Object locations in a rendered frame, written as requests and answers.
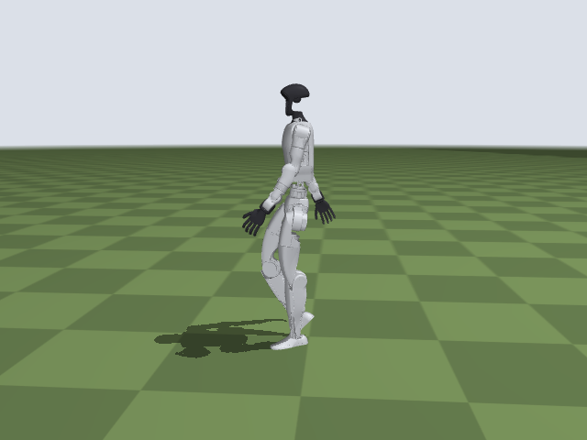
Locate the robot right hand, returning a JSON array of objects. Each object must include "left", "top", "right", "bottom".
[{"left": 311, "top": 190, "right": 336, "bottom": 225}]

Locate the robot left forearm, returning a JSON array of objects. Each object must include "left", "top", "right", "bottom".
[{"left": 262, "top": 164, "right": 295, "bottom": 211}]

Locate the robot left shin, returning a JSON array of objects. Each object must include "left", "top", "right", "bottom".
[{"left": 284, "top": 274, "right": 307, "bottom": 339}]

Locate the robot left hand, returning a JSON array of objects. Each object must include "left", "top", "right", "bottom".
[{"left": 242, "top": 198, "right": 275, "bottom": 236}]

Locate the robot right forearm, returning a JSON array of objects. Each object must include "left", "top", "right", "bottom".
[{"left": 305, "top": 176, "right": 322, "bottom": 201}]

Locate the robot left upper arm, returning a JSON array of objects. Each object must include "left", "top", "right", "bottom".
[{"left": 282, "top": 125, "right": 311, "bottom": 177}]

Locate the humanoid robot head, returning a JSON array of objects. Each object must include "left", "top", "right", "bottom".
[{"left": 281, "top": 83, "right": 310, "bottom": 124}]

